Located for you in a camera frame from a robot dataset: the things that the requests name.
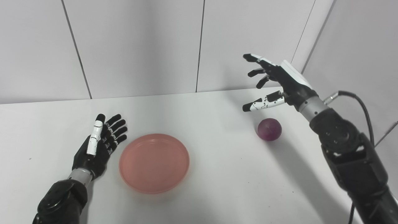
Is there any pink round plastic plate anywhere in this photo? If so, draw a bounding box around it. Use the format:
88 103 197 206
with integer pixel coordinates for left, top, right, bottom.
119 133 190 194

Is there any purple red onion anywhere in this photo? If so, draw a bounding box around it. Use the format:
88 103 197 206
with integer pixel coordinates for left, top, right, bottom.
257 118 282 142

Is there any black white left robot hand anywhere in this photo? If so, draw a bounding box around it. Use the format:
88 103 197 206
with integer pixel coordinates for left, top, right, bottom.
72 114 128 181

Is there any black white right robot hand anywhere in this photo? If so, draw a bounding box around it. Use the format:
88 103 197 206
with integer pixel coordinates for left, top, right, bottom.
242 54 319 112

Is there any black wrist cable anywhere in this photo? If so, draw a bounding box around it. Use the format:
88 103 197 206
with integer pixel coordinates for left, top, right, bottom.
323 90 375 224

